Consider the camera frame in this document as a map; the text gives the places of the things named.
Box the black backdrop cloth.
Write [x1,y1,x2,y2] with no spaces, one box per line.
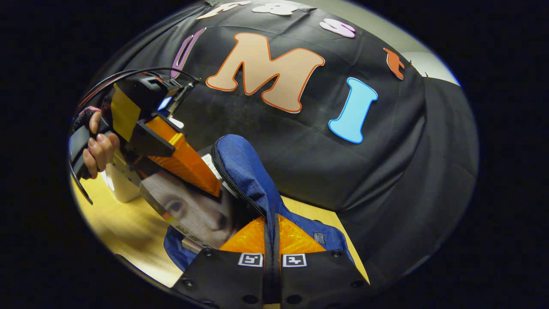
[92,0,480,284]

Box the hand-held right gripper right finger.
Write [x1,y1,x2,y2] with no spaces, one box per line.
[272,214,371,307]

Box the white plastic bookshelf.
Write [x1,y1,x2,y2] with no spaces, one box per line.
[105,163,142,203]

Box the blue schoolbag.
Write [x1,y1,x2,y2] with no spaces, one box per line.
[163,134,356,273]

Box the black cable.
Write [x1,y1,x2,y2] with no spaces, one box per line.
[79,67,201,108]

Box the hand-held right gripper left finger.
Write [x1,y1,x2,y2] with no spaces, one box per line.
[172,215,273,307]

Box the portrait cover book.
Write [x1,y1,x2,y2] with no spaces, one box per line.
[139,170,241,249]

